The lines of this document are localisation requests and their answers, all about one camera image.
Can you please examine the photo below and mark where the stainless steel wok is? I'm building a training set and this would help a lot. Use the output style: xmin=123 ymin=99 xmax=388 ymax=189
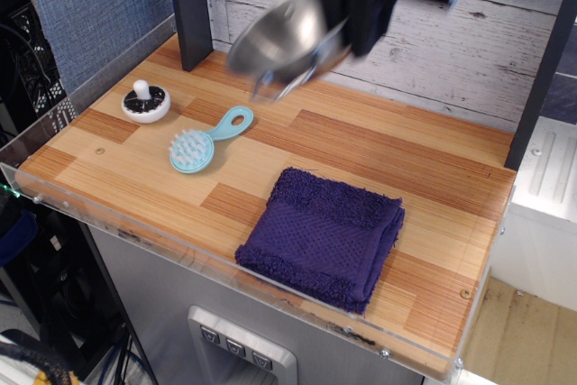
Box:
xmin=226 ymin=0 xmax=350 ymax=102

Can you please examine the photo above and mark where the folded purple cloth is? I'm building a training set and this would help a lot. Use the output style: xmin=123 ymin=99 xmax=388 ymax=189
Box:
xmin=235 ymin=168 xmax=405 ymax=314

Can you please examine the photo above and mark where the teal scrub brush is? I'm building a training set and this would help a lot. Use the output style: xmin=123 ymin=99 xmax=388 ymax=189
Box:
xmin=169 ymin=106 xmax=254 ymax=174

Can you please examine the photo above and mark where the white black round strainer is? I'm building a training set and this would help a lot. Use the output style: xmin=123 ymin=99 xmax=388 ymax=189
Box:
xmin=121 ymin=79 xmax=171 ymax=124

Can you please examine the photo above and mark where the white ridged side unit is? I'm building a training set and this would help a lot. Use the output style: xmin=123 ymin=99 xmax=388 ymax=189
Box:
xmin=490 ymin=117 xmax=576 ymax=310

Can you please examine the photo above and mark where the black plastic crate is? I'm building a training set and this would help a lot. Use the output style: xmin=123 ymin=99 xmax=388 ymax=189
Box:
xmin=1 ymin=3 xmax=67 ymax=116

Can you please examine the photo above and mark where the silver dispenser button panel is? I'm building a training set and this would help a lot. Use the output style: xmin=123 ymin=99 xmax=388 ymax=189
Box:
xmin=188 ymin=306 xmax=298 ymax=384

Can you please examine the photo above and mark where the clear acrylic table guard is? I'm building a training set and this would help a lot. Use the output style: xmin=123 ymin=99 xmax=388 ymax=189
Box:
xmin=1 ymin=37 xmax=515 ymax=384

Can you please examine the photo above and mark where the dark grey left post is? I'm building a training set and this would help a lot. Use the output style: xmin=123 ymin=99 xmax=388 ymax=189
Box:
xmin=172 ymin=0 xmax=214 ymax=71

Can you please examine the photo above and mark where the dark grey post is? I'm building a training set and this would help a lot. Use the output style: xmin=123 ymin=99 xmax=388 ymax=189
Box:
xmin=172 ymin=0 xmax=214 ymax=71
xmin=504 ymin=0 xmax=576 ymax=170

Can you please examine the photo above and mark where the dark grey right post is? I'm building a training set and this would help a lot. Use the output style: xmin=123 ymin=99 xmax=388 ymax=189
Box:
xmin=504 ymin=0 xmax=576 ymax=170

